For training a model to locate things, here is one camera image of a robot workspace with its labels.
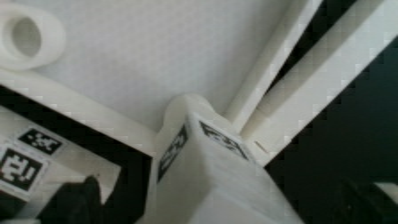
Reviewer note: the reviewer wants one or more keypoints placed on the white marker base plate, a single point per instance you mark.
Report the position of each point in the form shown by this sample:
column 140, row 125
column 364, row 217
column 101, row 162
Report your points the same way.
column 43, row 162

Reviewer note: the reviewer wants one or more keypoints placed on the white desk tabletop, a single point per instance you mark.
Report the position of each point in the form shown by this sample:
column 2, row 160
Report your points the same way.
column 103, row 56

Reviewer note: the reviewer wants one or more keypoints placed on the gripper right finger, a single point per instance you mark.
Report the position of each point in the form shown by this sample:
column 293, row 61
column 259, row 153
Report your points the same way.
column 366, row 203

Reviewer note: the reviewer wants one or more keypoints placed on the white L-shaped fence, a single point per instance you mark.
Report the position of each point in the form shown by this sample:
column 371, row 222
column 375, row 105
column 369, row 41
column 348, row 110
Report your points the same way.
column 323, row 72

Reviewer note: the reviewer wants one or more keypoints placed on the white desk leg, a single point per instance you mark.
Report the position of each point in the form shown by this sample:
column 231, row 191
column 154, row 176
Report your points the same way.
column 210, row 187

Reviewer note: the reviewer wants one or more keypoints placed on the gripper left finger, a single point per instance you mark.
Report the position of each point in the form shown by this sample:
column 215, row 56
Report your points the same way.
column 73, row 207

